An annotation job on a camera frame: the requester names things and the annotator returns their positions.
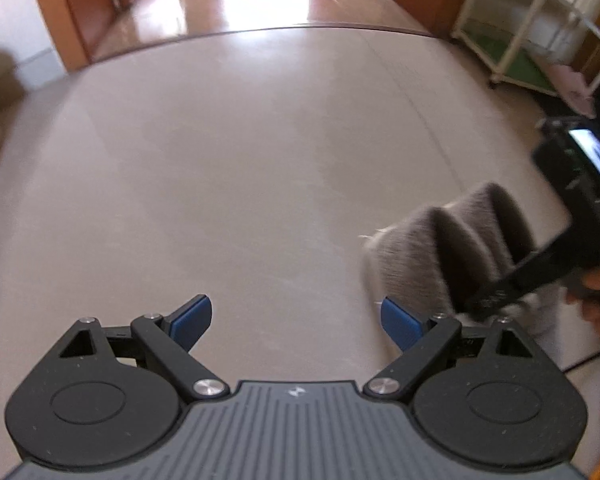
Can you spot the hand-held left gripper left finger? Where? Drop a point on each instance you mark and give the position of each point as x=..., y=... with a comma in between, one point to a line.
x=192, y=322

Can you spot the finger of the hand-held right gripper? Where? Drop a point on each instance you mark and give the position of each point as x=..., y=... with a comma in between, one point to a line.
x=525, y=275

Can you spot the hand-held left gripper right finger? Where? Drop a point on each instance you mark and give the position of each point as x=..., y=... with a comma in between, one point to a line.
x=402, y=325

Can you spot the grey fluffy slipper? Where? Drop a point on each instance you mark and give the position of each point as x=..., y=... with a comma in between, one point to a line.
x=490, y=220
x=410, y=250

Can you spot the pink rubber slipper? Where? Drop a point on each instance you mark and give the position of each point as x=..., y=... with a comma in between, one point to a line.
x=572, y=85

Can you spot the white shoe rack green shelves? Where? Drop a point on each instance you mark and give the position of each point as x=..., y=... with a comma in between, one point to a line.
x=520, y=20

